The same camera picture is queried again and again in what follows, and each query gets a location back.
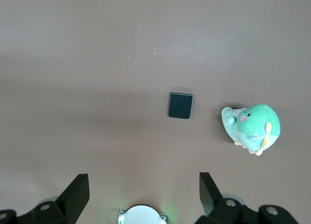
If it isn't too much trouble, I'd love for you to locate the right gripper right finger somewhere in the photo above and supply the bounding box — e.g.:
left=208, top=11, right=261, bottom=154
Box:
left=195, top=172, right=300, bottom=224

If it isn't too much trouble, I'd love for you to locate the green dinosaur plush toy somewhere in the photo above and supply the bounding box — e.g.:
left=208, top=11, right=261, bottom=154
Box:
left=220, top=103, right=281, bottom=157

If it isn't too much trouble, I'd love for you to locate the brown table cover mat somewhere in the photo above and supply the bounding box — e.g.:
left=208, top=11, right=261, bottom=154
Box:
left=0, top=0, right=311, bottom=224

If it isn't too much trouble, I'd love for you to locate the black phone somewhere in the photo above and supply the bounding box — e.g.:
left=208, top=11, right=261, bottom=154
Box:
left=169, top=92, right=193, bottom=120

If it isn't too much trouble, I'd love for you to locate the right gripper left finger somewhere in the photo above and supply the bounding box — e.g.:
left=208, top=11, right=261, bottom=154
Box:
left=0, top=173, right=90, bottom=224

